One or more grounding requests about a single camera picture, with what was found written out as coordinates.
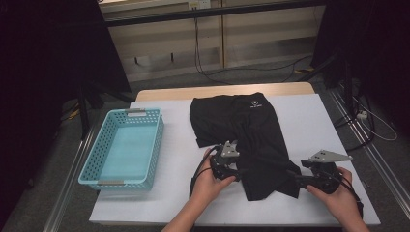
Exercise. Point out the black curtain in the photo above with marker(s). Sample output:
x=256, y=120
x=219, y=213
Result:
x=386, y=48
x=48, y=64

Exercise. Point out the light blue plastic basket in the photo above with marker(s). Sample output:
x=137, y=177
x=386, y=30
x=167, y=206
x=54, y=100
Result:
x=129, y=151

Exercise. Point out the black stand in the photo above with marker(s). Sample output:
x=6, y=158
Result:
x=84, y=112
x=347, y=83

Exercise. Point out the white wall socket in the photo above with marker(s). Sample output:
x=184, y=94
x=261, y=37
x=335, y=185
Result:
x=201, y=4

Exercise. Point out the wooden table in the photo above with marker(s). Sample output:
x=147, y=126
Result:
x=167, y=93

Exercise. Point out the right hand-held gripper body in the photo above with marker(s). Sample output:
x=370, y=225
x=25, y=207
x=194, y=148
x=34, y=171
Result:
x=325, y=177

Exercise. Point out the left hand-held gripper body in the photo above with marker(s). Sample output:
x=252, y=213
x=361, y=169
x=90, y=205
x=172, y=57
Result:
x=225, y=167

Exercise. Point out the person's right hand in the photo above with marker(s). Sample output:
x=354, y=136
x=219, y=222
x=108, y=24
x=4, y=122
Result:
x=341, y=203

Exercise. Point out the black pants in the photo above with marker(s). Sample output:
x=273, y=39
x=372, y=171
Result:
x=245, y=129

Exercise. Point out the aluminium floor rail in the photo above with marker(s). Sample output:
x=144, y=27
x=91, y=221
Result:
x=69, y=183
x=380, y=161

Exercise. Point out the white power plug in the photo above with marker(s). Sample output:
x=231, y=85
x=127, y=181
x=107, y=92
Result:
x=362, y=115

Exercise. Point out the person's left hand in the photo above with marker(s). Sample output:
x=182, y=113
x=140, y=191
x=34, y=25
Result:
x=206, y=190

